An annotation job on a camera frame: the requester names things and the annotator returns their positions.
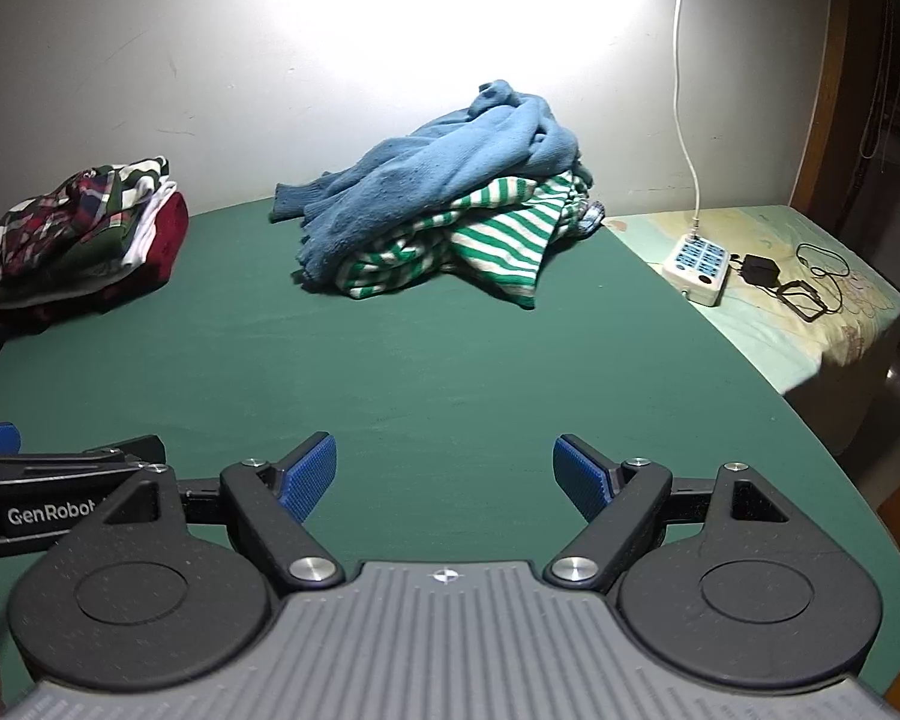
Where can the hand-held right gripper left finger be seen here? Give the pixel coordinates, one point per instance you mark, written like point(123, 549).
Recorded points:
point(311, 476)

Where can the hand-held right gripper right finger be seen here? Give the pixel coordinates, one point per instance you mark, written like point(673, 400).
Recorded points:
point(574, 476)

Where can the blue knit sweater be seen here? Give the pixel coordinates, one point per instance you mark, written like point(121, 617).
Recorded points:
point(435, 157)

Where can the maroon folded garment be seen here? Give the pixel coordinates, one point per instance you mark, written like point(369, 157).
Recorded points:
point(169, 240)

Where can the white folded garment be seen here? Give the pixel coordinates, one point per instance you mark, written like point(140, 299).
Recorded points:
point(150, 229)

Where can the red navy plaid shirt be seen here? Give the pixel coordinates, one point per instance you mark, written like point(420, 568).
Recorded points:
point(52, 217)

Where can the white power strip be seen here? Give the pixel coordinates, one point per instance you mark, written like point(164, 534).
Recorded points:
point(694, 270)

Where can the green white striped shirt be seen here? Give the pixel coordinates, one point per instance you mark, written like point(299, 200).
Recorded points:
point(495, 240)

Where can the black charger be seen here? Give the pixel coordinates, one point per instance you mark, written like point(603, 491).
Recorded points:
point(761, 270)

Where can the wooden door frame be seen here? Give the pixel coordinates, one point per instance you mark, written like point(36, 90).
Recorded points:
point(832, 90)

